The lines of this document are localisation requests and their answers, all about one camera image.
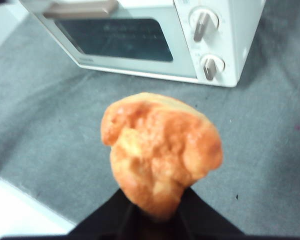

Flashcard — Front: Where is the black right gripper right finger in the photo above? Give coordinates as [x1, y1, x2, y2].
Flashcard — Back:
[164, 186, 245, 240]

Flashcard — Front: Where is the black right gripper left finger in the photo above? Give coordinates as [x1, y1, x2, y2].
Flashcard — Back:
[66, 187, 153, 240]

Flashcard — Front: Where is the golden brown bread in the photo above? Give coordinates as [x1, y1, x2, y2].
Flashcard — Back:
[100, 91, 224, 223]

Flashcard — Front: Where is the glass oven door with handle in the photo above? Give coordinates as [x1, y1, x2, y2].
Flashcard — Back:
[19, 0, 199, 81]

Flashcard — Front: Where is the beige oven knob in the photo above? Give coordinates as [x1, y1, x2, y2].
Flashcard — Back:
[188, 6, 220, 43]
[199, 52, 226, 82]

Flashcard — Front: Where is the white Toshiba toaster oven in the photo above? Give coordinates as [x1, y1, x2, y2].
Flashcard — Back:
[17, 0, 267, 89]

